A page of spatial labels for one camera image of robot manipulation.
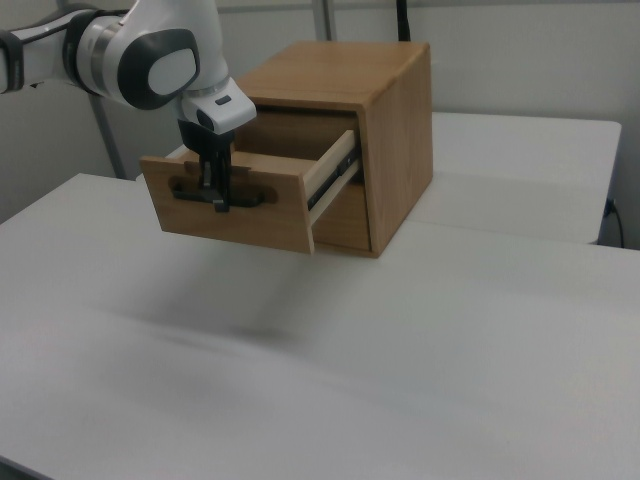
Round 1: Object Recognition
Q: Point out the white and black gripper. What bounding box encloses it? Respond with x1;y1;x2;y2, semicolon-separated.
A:
178;81;259;214

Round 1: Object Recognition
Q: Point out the wooden drawer with black handle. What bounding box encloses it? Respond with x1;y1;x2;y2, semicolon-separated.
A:
138;127;363;256

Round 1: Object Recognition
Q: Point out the oak wooden drawer cabinet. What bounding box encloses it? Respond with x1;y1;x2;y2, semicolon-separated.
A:
233;40;434;259

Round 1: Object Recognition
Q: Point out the grey partition frame post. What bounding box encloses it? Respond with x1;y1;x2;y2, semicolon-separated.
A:
88;93;127;180

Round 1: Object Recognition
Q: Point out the black camera stand pole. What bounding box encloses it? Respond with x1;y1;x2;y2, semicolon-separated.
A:
395;0;415;44

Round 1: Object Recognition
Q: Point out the black wall cable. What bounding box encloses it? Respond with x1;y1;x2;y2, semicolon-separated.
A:
605;198;627;250

